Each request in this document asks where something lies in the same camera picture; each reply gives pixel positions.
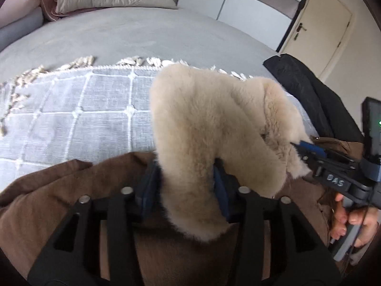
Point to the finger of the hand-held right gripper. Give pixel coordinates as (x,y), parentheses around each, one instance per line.
(311,148)
(311,162)

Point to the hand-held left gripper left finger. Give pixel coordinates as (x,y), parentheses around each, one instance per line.
(148,190)

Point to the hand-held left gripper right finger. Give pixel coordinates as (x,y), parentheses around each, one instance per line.
(222,190)

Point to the brown fleece-lined coat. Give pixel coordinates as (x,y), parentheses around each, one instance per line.
(196,125)

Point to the person's right hand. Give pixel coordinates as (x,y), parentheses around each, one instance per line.
(370,223)

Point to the black puffer jacket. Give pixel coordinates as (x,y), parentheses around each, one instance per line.
(303,95)

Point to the grey checked tasselled blanket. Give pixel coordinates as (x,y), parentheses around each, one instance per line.
(74,116)

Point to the cream door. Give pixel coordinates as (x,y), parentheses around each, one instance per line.
(323,26)

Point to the grey bed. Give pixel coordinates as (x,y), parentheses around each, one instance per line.
(148,35)

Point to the white and grey wardrobe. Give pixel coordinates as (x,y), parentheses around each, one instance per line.
(247,3)

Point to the grey-blue rolled quilt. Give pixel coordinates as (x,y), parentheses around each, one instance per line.
(18,31)

